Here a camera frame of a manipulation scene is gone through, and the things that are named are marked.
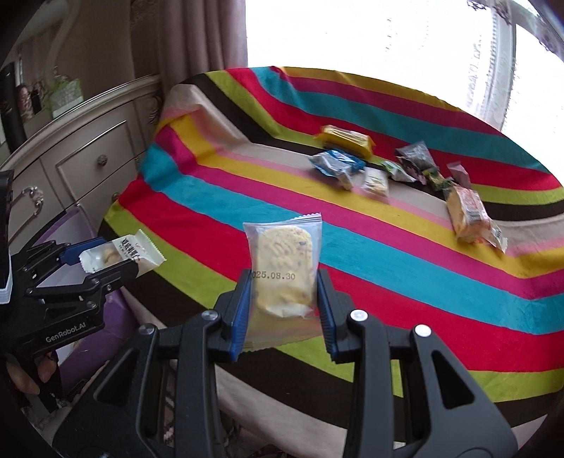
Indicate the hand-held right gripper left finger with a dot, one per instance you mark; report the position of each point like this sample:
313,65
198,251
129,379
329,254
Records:
240,310

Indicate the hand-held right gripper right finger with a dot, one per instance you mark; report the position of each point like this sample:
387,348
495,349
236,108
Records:
328,315

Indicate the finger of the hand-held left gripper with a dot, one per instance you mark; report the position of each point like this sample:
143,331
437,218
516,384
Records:
81,249
105,279

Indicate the purple plastic bin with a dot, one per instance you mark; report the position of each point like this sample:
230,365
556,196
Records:
119,317

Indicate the clear biscuit packet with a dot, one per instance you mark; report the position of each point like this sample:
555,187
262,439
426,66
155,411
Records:
282,260

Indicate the yellow biscuit packet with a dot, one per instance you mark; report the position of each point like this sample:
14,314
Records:
346,140

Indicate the small pink snack packet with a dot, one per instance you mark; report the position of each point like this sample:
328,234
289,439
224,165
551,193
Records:
460,174

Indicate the person's left hand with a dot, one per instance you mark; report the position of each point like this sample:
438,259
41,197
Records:
24,378

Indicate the striped colourful blanket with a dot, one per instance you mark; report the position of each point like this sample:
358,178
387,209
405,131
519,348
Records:
396,273

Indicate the white dresser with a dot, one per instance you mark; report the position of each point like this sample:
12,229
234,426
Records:
88,149

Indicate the small clear cracker packet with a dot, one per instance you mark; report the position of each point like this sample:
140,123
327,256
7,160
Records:
375,184

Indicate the blue and white snack packet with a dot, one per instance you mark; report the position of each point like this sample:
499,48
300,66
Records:
335,164

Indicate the green box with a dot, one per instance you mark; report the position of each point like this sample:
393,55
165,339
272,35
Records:
66,97

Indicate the small dark jar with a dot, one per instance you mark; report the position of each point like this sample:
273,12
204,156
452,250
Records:
24,103

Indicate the small green white packet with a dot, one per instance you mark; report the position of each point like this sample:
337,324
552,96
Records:
396,171

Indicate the black bottle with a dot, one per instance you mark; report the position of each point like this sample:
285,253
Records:
9,105

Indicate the dark green snack packet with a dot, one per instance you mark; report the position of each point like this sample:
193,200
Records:
438,179

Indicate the orange cake packet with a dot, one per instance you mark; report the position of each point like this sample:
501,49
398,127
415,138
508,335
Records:
469,211

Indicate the clear green snack packet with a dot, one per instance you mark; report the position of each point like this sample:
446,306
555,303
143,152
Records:
416,156

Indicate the beige curtain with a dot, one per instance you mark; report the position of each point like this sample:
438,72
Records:
198,39

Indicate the white lace curtain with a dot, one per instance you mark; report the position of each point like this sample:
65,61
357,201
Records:
500,66

